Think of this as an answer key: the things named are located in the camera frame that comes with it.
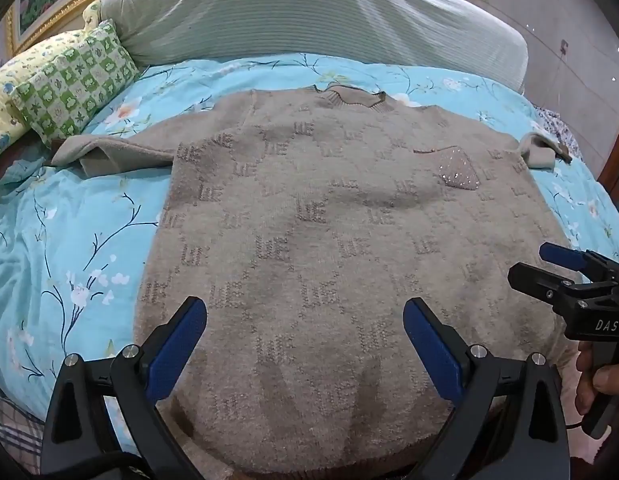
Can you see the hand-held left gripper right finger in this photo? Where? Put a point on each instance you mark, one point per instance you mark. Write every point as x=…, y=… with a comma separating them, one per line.
x=432, y=351

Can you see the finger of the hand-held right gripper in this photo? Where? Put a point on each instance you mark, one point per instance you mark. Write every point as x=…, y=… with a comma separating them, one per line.
x=559, y=255
x=534, y=280

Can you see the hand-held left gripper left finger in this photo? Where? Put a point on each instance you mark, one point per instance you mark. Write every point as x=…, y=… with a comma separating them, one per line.
x=177, y=351

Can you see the beige patterned knit sweater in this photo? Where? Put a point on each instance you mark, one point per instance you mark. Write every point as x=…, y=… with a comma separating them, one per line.
x=319, y=240

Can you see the person's right hand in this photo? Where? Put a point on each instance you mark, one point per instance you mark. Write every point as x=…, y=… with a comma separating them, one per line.
x=585, y=377

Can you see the purple floral cloth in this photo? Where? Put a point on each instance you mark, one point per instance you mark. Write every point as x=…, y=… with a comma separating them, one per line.
x=559, y=130

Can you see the blue floral bed sheet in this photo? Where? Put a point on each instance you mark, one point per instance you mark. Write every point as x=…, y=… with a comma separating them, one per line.
x=74, y=240

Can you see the plaid cloth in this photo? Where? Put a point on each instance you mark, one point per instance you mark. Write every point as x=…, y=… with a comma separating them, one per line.
x=14, y=435

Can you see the green checkered pillow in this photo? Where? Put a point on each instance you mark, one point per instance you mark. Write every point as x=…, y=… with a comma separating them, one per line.
x=74, y=82

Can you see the yellow floral pillow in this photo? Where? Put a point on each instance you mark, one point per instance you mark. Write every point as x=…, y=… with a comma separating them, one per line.
x=9, y=90

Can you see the large grey-white striped bolster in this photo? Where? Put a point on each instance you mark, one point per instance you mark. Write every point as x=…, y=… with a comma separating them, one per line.
x=299, y=7

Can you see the gold framed flower painting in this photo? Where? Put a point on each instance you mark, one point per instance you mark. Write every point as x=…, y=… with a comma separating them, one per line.
x=44, y=0

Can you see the wooden bed frame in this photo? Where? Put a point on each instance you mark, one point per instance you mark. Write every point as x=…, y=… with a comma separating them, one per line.
x=614, y=157

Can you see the wall socket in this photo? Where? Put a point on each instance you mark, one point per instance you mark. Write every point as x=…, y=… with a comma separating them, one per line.
x=565, y=47

